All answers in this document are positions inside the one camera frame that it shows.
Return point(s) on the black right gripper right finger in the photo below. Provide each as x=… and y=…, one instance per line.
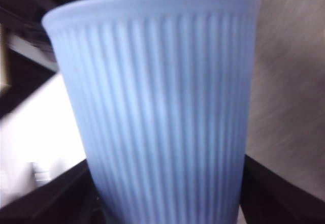
x=268, y=198

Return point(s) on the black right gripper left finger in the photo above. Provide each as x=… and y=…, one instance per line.
x=71, y=198

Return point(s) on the light blue ribbed plastic cup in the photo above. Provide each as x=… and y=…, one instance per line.
x=165, y=92

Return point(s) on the grey felt table mat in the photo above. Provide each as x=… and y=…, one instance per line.
x=286, y=132

